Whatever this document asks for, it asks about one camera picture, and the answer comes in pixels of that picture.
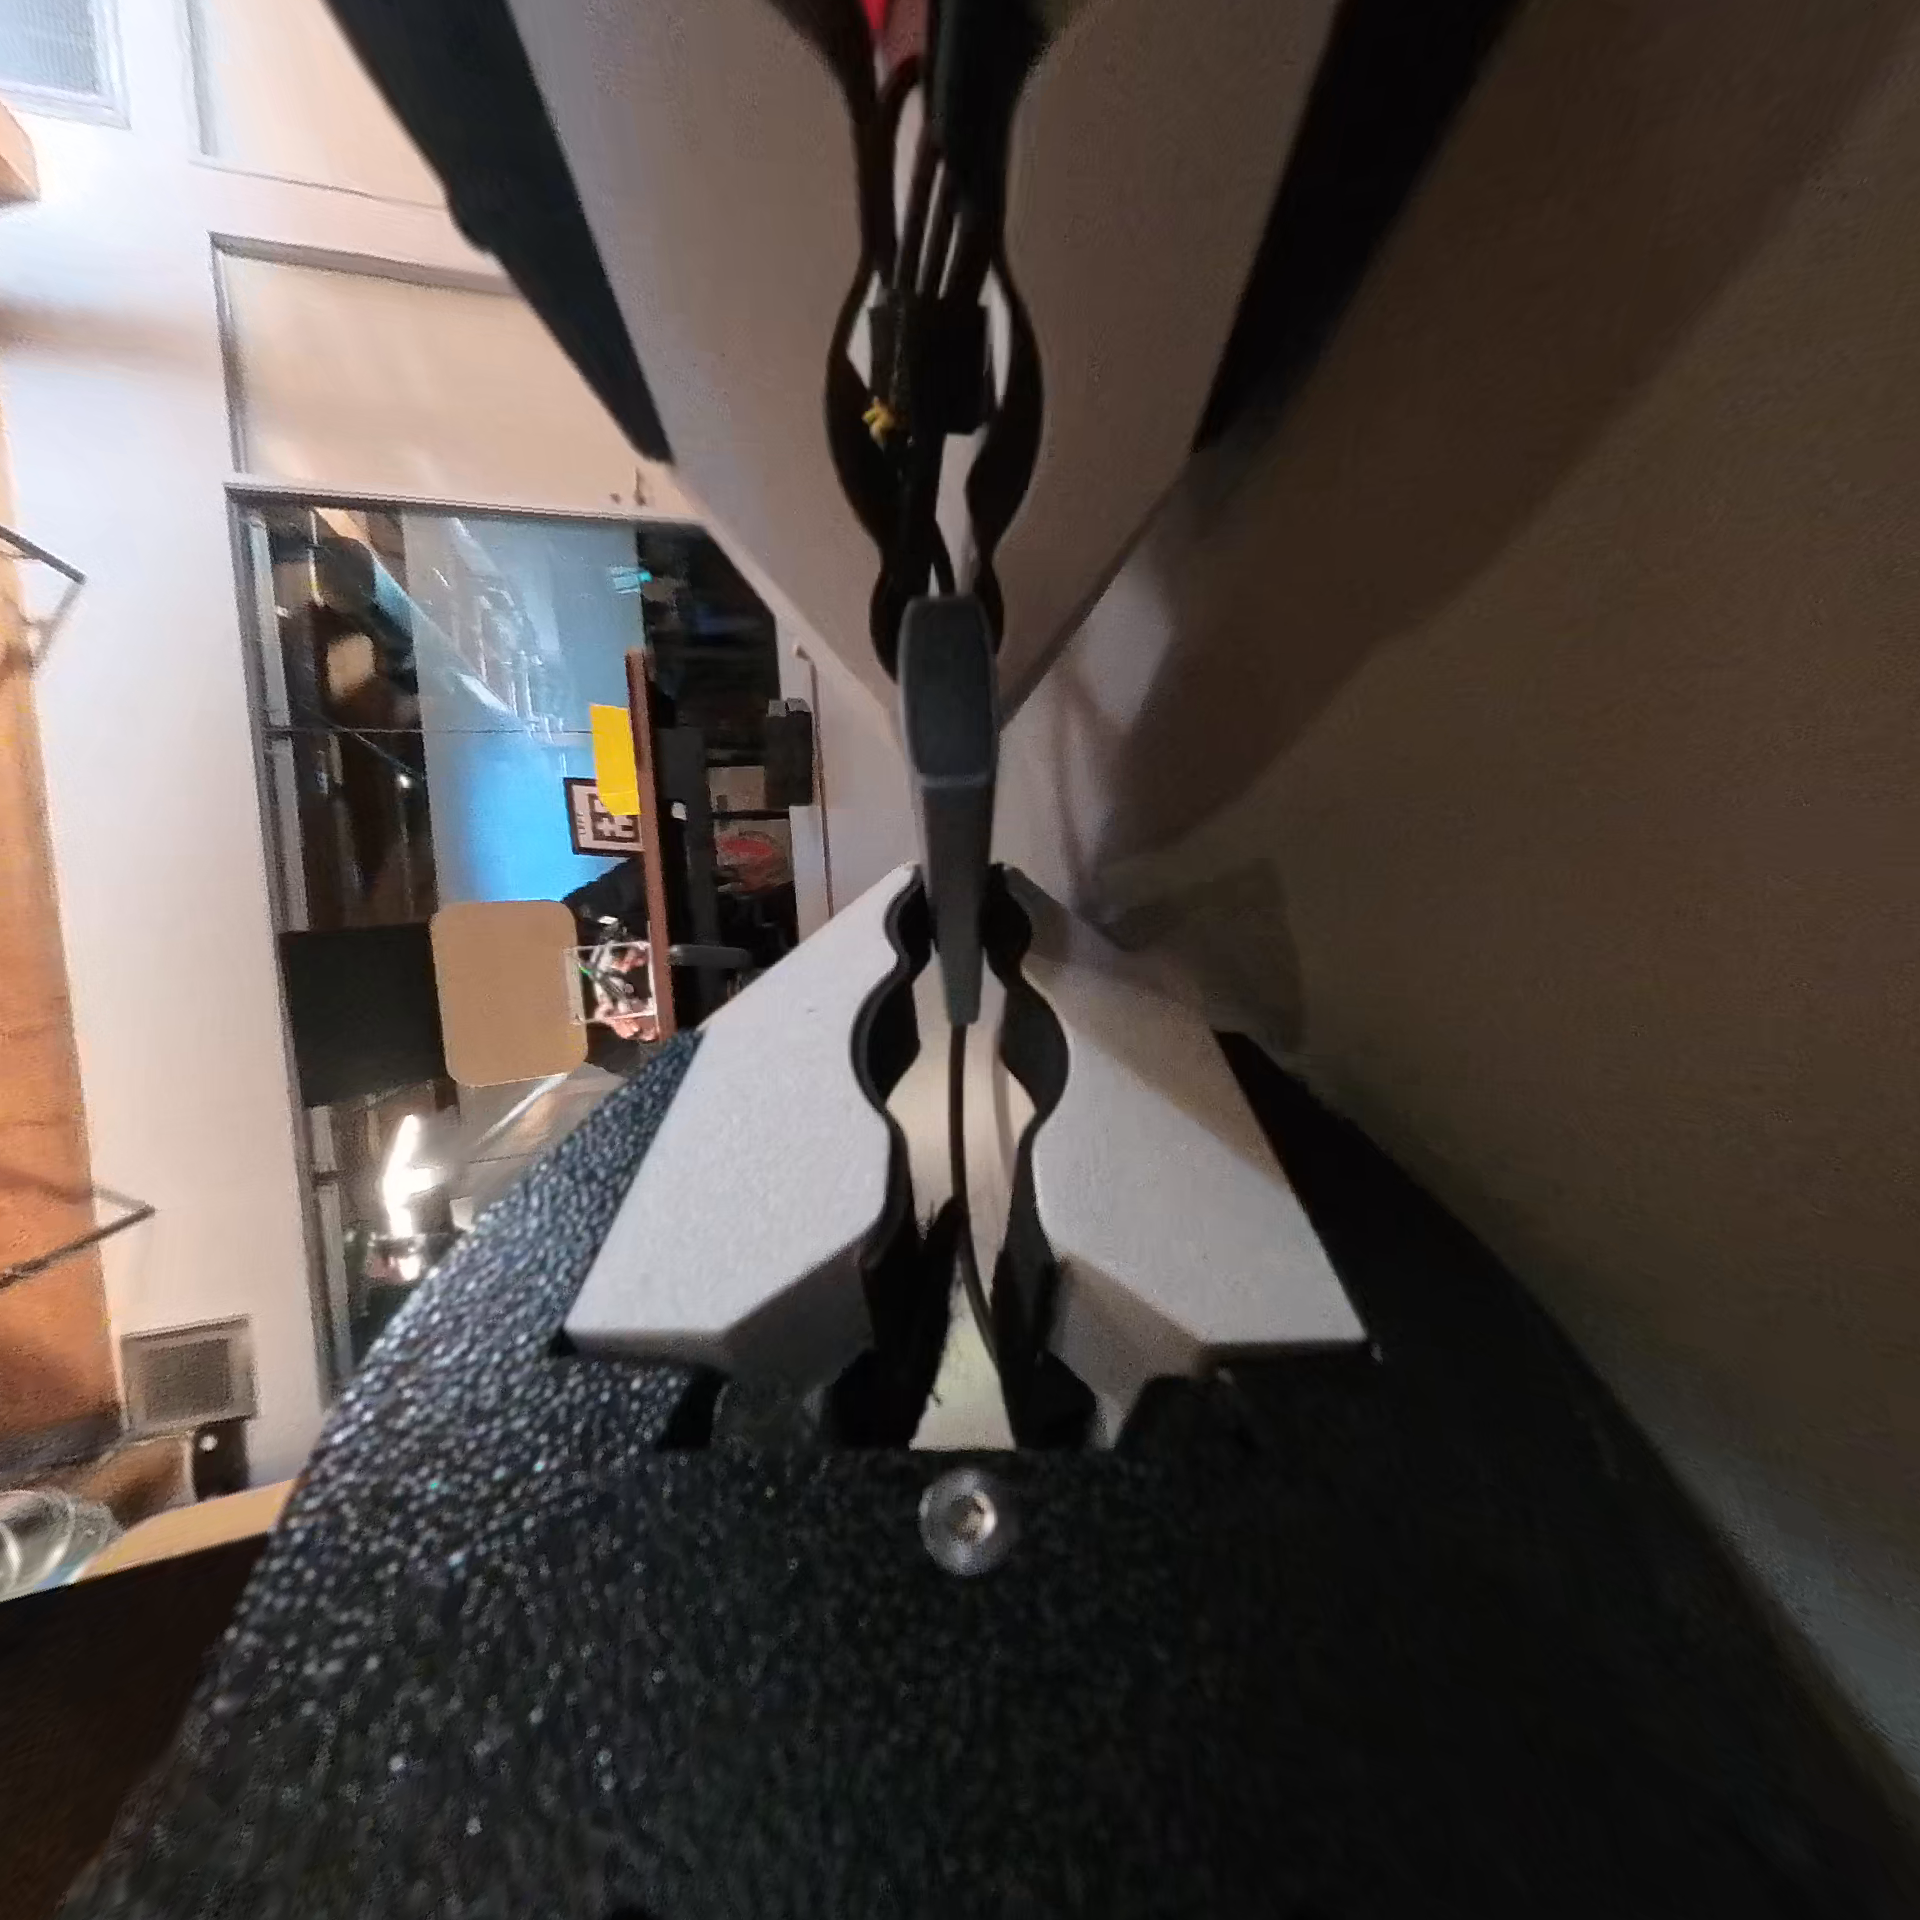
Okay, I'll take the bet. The white door with handle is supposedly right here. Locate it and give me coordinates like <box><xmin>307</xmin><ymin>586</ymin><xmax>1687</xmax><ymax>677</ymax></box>
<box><xmin>211</xmin><ymin>232</ymin><xmax>707</xmax><ymax>528</ymax></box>

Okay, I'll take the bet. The glass partition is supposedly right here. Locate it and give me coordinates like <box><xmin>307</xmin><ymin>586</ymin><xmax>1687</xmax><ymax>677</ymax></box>
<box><xmin>224</xmin><ymin>480</ymin><xmax>840</xmax><ymax>1360</ymax></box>

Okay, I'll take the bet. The dark grey usb hub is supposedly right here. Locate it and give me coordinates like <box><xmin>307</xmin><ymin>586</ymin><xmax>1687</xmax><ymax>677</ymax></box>
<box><xmin>896</xmin><ymin>593</ymin><xmax>1001</xmax><ymax>1024</ymax></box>

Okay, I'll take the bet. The white air vent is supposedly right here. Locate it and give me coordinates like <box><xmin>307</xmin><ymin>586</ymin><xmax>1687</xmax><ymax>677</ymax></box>
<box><xmin>118</xmin><ymin>1316</ymin><xmax>256</xmax><ymax>1431</ymax></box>

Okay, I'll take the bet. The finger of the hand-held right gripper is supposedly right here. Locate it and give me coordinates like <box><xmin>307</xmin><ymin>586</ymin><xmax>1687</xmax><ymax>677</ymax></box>
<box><xmin>502</xmin><ymin>0</ymin><xmax>939</xmax><ymax>711</ymax></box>
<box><xmin>972</xmin><ymin>0</ymin><xmax>1340</xmax><ymax>725</ymax></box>

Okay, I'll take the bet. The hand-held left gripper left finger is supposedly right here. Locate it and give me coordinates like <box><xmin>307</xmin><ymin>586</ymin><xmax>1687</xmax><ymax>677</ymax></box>
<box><xmin>564</xmin><ymin>861</ymin><xmax>939</xmax><ymax>1412</ymax></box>

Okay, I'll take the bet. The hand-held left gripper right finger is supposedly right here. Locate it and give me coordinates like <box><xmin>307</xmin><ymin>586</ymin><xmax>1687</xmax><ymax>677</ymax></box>
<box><xmin>983</xmin><ymin>861</ymin><xmax>1368</xmax><ymax>1415</ymax></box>

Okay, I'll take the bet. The black usb-c cable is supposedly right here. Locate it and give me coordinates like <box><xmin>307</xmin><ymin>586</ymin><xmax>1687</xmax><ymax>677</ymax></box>
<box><xmin>862</xmin><ymin>0</ymin><xmax>999</xmax><ymax>602</ymax></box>

